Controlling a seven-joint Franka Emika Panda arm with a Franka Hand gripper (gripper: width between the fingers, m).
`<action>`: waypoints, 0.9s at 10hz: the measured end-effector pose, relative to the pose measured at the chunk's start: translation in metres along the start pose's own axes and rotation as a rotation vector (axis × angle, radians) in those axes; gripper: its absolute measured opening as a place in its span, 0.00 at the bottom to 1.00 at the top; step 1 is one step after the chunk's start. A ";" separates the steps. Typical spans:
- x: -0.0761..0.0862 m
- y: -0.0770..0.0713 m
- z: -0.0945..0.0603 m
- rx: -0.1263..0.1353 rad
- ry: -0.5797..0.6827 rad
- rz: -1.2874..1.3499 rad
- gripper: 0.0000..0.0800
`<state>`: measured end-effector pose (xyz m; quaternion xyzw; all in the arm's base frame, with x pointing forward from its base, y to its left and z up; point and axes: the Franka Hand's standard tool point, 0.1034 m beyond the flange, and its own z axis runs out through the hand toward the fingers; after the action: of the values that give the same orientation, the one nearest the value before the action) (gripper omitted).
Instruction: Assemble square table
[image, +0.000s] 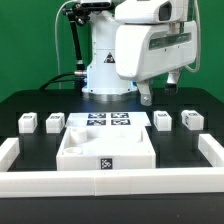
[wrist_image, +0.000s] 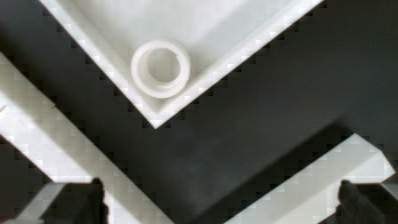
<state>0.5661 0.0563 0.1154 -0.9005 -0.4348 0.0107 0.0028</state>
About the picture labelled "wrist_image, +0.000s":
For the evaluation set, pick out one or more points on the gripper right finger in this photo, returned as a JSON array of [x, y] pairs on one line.
[[368, 202]]

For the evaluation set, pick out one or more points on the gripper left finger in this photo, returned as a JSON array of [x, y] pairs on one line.
[[66, 204]]

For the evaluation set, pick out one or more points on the white square table top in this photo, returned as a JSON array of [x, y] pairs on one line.
[[167, 44]]

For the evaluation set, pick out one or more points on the white U-shaped obstacle fence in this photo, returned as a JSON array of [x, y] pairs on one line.
[[39, 131]]

